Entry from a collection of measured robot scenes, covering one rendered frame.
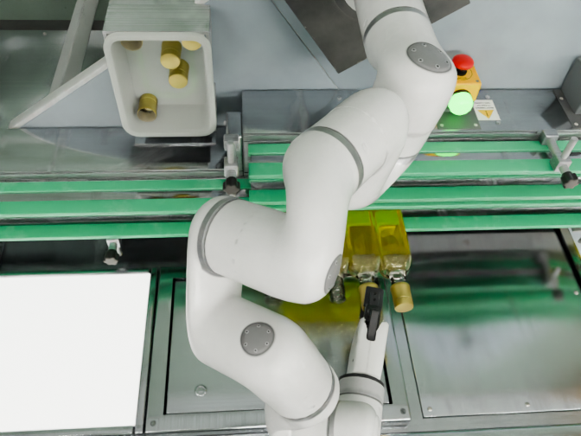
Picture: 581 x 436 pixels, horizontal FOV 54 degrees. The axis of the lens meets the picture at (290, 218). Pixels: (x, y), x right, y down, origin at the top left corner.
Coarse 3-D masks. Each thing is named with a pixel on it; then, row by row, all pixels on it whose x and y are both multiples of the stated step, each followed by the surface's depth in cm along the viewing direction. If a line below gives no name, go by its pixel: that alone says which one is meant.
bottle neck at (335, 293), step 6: (342, 276) 104; (336, 282) 102; (342, 282) 103; (336, 288) 101; (342, 288) 102; (330, 294) 101; (336, 294) 100; (342, 294) 101; (330, 300) 101; (336, 300) 102; (342, 300) 102
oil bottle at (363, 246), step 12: (348, 216) 109; (360, 216) 109; (372, 216) 110; (348, 228) 108; (360, 228) 108; (372, 228) 108; (348, 240) 106; (360, 240) 106; (372, 240) 106; (348, 252) 106; (360, 252) 104; (372, 252) 104; (360, 264) 103; (372, 264) 103
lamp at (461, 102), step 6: (456, 90) 106; (462, 90) 106; (456, 96) 105; (462, 96) 105; (468, 96) 105; (450, 102) 106; (456, 102) 105; (462, 102) 105; (468, 102) 105; (450, 108) 106; (456, 108) 106; (462, 108) 106; (468, 108) 106; (456, 114) 107; (462, 114) 107
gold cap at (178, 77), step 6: (180, 66) 102; (186, 66) 103; (174, 72) 101; (180, 72) 101; (186, 72) 102; (174, 78) 101; (180, 78) 101; (186, 78) 101; (174, 84) 102; (180, 84) 102; (186, 84) 102
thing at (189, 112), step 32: (128, 32) 91; (160, 32) 91; (192, 32) 92; (128, 64) 103; (160, 64) 104; (192, 64) 104; (128, 96) 104; (160, 96) 109; (192, 96) 110; (128, 128) 106; (160, 128) 108; (192, 128) 108
